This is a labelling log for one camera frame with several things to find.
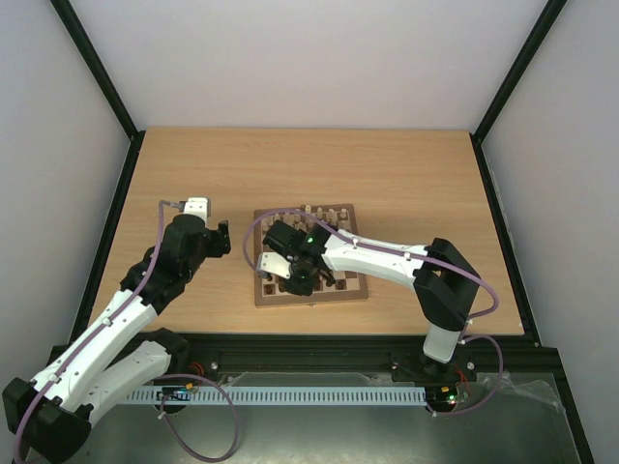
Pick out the light blue slotted cable duct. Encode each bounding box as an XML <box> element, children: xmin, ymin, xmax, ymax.
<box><xmin>121</xmin><ymin>386</ymin><xmax>427</xmax><ymax>407</ymax></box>

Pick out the row of light chess pieces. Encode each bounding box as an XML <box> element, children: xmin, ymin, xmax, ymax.
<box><xmin>260</xmin><ymin>204</ymin><xmax>356</xmax><ymax>235</ymax></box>

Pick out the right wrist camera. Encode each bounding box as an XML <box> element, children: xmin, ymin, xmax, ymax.
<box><xmin>256</xmin><ymin>252</ymin><xmax>291</xmax><ymax>279</ymax></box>

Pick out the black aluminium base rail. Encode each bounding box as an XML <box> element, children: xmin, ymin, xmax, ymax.
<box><xmin>171</xmin><ymin>333</ymin><xmax>563</xmax><ymax>380</ymax></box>

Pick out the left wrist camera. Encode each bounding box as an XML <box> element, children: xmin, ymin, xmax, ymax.
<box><xmin>182</xmin><ymin>197</ymin><xmax>211</xmax><ymax>225</ymax></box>

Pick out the black frame post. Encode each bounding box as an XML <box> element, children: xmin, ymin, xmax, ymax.
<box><xmin>50</xmin><ymin>0</ymin><xmax>144</xmax><ymax>141</ymax></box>
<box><xmin>471</xmin><ymin>0</ymin><xmax>570</xmax><ymax>144</ymax></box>

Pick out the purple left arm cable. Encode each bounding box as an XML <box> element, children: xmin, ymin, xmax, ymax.
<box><xmin>12</xmin><ymin>198</ymin><xmax>188</xmax><ymax>464</ymax></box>

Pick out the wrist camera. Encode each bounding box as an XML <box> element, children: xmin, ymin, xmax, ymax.
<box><xmin>256</xmin><ymin>252</ymin><xmax>291</xmax><ymax>279</ymax></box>
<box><xmin>182</xmin><ymin>197</ymin><xmax>211</xmax><ymax>225</ymax></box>

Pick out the black frame post right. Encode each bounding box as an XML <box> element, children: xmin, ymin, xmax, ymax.
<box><xmin>471</xmin><ymin>0</ymin><xmax>570</xmax><ymax>144</ymax></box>

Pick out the black frame post left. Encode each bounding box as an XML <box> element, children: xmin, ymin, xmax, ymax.
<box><xmin>50</xmin><ymin>0</ymin><xmax>144</xmax><ymax>141</ymax></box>

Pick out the wooden chess board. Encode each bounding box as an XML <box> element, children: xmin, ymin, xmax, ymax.
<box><xmin>252</xmin><ymin>203</ymin><xmax>368</xmax><ymax>307</ymax></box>

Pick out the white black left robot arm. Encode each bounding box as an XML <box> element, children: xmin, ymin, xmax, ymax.
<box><xmin>2</xmin><ymin>214</ymin><xmax>231</xmax><ymax>463</ymax></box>

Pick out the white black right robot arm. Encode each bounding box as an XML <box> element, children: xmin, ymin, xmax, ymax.
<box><xmin>256</xmin><ymin>220</ymin><xmax>481</xmax><ymax>379</ymax></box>

